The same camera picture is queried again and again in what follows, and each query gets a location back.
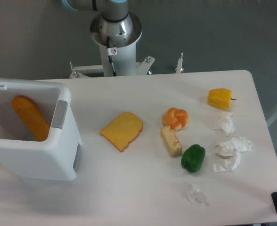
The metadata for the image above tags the crumpled white tissue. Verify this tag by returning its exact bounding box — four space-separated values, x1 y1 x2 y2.
213 136 253 153
212 152 241 173
213 112 236 136
185 184 209 205

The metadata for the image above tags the crumpled white tissue middle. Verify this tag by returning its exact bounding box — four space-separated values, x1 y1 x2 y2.
213 136 253 153

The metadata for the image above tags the green bell pepper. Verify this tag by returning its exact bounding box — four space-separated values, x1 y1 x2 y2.
181 144 206 173

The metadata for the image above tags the orange braided bun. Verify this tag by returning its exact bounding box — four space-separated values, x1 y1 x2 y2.
162 107 190 131

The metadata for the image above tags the crumpled white tissue bottom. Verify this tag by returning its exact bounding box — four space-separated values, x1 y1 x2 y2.
185 184 209 205

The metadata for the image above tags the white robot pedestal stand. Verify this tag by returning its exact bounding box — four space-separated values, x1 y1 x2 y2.
69 43 185 79

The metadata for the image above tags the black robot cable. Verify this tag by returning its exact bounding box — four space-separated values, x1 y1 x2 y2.
106 36 117 77

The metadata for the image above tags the beige bread chunk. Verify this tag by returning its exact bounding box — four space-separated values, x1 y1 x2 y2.
160 126 182 157

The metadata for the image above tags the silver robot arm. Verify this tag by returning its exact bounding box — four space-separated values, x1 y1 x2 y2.
62 0 142 48

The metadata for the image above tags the crumpled white tissue lower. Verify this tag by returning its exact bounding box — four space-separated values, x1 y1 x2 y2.
212 152 241 173

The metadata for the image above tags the crumpled white tissue top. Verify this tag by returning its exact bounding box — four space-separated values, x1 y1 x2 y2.
213 112 236 136

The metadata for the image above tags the white trash can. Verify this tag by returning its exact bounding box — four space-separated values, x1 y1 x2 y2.
0 78 81 181

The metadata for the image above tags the yellow toast slice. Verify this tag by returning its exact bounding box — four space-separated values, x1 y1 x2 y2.
100 112 143 152

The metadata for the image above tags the yellow bell pepper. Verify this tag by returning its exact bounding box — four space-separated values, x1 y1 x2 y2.
207 88 236 110

